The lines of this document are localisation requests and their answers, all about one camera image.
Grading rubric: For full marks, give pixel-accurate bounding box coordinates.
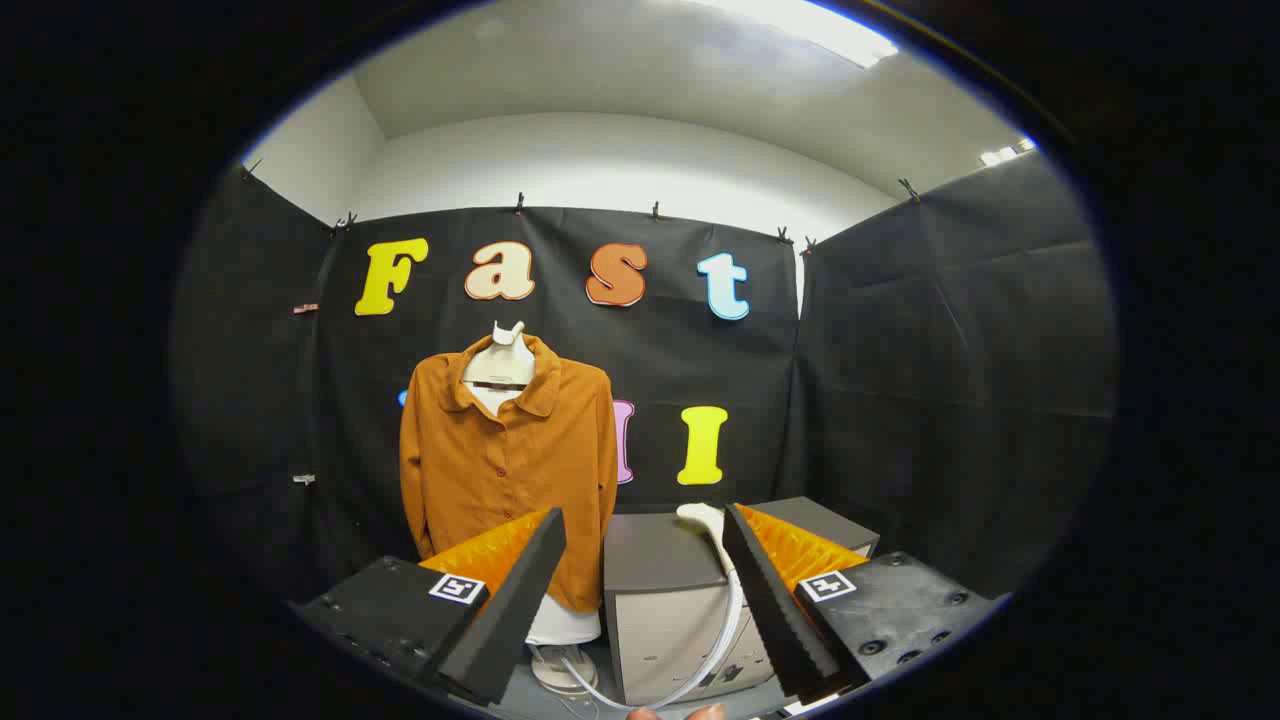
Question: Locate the white mannequin torso stand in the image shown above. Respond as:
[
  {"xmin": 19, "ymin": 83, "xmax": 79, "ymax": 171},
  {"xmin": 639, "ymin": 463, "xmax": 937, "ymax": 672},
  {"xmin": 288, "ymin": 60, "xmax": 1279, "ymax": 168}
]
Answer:
[{"xmin": 462, "ymin": 320, "xmax": 606, "ymax": 697}]

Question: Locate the ceiling light panel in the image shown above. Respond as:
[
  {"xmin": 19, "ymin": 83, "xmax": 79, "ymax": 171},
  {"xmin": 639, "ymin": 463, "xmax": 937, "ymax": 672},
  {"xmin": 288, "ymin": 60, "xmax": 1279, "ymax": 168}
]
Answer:
[{"xmin": 690, "ymin": 0, "xmax": 901, "ymax": 69}]

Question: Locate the grey cabinet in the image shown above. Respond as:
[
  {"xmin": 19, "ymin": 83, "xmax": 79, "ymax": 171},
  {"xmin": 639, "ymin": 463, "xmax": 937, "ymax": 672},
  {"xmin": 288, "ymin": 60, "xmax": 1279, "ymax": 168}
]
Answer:
[{"xmin": 602, "ymin": 496, "xmax": 881, "ymax": 707}]

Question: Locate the white garment steamer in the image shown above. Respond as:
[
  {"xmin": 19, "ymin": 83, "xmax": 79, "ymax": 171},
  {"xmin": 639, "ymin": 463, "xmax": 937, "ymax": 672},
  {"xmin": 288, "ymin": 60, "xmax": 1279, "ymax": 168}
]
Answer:
[{"xmin": 535, "ymin": 503, "xmax": 747, "ymax": 713}]

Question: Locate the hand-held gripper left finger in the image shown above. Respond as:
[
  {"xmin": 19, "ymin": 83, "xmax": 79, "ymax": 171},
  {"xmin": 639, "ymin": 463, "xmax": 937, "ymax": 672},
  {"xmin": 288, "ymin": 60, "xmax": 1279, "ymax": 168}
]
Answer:
[{"xmin": 290, "ymin": 507, "xmax": 568, "ymax": 707}]

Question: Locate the black backdrop cloth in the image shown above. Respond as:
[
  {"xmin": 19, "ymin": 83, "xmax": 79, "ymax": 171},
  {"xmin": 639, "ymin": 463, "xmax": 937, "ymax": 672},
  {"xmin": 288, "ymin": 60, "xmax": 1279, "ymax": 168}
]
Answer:
[{"xmin": 172, "ymin": 150, "xmax": 1119, "ymax": 601}]

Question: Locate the orange button-up shirt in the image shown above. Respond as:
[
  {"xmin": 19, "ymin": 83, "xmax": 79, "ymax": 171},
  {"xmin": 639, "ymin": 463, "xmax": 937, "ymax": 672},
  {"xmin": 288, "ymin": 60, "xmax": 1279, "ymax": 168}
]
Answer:
[{"xmin": 399, "ymin": 334, "xmax": 619, "ymax": 613}]

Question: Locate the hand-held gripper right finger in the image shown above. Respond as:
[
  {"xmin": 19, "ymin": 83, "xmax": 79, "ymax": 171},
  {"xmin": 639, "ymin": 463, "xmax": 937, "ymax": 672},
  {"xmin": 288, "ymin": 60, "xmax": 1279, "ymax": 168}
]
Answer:
[{"xmin": 722, "ymin": 503, "xmax": 1006, "ymax": 701}]

